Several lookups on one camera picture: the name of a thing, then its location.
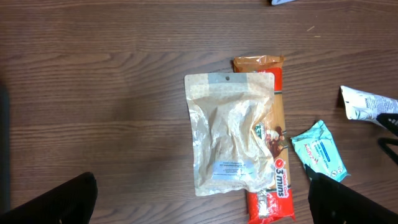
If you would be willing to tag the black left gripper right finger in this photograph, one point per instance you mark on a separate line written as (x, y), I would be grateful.
(332, 202)

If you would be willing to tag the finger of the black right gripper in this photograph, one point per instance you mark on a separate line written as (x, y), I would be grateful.
(384, 144)
(389, 121)

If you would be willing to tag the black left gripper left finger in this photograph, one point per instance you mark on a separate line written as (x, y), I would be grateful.
(70, 203)

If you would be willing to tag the white Pantene shampoo tube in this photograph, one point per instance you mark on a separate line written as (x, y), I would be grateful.
(364, 106)

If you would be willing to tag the orange spaghetti packet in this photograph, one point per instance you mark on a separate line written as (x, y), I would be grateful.
(275, 202)

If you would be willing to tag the teal wet wipes packet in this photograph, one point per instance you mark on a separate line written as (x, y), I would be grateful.
(316, 148)

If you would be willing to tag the clear pouch of brown powder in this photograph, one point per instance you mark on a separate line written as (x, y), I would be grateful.
(224, 110)

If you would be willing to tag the white barcode scanner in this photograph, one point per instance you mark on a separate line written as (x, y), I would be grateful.
(279, 2)

